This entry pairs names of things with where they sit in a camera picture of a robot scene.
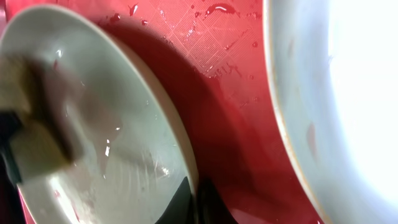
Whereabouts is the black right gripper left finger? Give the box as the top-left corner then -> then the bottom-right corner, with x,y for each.
155,177 -> 195,224

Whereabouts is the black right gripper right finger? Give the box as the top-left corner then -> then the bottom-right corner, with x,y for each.
197,179 -> 238,224

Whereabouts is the pale green ceramic plate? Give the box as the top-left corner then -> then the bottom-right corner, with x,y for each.
1,4 -> 198,223

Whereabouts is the green yellow sponge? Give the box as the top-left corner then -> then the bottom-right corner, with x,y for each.
1,54 -> 77,184

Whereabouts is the white ceramic plate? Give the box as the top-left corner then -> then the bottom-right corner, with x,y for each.
263,0 -> 397,223

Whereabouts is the red plastic tray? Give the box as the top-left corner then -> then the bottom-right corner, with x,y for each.
0,0 -> 326,224

